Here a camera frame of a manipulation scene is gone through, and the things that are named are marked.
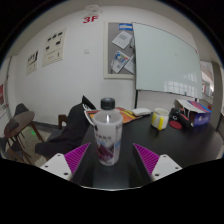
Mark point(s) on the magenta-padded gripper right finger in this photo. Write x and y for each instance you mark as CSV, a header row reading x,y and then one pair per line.
x,y
160,165

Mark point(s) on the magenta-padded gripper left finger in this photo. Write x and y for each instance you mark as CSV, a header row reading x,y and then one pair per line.
x,y
63,163

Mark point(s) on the clear bottle with black cap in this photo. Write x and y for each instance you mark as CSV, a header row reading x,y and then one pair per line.
x,y
107,140

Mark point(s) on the black jacket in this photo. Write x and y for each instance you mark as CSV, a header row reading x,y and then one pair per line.
x,y
71,131

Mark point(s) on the flat round red coaster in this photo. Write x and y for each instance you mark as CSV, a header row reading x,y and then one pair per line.
x,y
175,125

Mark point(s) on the brown wooden chair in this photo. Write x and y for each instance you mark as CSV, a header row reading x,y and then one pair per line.
x,y
62,120

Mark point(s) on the black and red object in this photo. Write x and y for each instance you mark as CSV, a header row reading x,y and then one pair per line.
x,y
178,115

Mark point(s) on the colourful orange booklet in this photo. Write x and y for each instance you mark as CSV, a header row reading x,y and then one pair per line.
x,y
128,116

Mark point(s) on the blue and white cardboard box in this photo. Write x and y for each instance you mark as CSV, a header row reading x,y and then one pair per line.
x,y
196,113

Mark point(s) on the dark chair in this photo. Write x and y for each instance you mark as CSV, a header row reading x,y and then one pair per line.
x,y
20,108

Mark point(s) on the large whiteboard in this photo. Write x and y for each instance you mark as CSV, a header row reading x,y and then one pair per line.
x,y
165,60

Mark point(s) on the grey notice board with papers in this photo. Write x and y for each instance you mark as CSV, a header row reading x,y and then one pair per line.
x,y
115,50

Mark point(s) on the small white wall poster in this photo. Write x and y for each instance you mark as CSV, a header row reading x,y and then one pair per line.
x,y
32,62

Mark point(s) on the large white wall poster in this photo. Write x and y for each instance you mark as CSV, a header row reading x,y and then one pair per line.
x,y
54,48

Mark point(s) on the red wall sign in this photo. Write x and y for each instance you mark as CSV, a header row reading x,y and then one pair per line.
x,y
90,19

